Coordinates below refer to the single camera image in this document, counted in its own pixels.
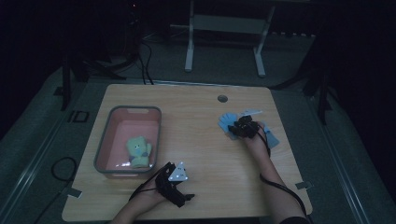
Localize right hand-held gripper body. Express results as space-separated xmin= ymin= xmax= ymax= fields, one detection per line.
xmin=234 ymin=108 xmax=265 ymax=139

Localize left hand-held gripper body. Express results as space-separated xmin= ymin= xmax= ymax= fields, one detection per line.
xmin=154 ymin=161 xmax=196 ymax=209

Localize blue knit glove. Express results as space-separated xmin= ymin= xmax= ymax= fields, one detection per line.
xmin=218 ymin=112 xmax=242 ymax=141
xmin=262 ymin=122 xmax=280 ymax=149

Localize green plush toy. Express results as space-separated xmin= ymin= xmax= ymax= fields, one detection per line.
xmin=125 ymin=135 xmax=153 ymax=169

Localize pink basket with grey rim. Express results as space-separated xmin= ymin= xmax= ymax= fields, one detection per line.
xmin=92 ymin=105 xmax=163 ymax=180

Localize person's right hand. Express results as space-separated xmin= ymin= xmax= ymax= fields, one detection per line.
xmin=244 ymin=122 xmax=272 ymax=157

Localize person's left hand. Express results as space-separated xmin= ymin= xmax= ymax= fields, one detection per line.
xmin=132 ymin=180 xmax=171 ymax=211

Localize grey tape piece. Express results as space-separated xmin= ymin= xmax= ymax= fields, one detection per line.
xmin=294 ymin=180 xmax=313 ymax=190
xmin=65 ymin=187 xmax=83 ymax=200

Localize black metal stand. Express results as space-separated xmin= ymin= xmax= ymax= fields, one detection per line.
xmin=52 ymin=52 xmax=129 ymax=111
xmin=270 ymin=31 xmax=332 ymax=125

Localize black hanging cables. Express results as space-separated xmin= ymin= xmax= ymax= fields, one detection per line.
xmin=136 ymin=18 xmax=155 ymax=86

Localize white metal table frame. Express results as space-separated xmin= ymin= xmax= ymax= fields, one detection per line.
xmin=184 ymin=0 xmax=276 ymax=78

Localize metal floor rail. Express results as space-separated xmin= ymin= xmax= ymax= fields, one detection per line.
xmin=306 ymin=92 xmax=373 ymax=224
xmin=0 ymin=115 xmax=68 ymax=218

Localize black floor cable loop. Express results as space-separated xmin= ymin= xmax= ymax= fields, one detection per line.
xmin=32 ymin=156 xmax=78 ymax=224

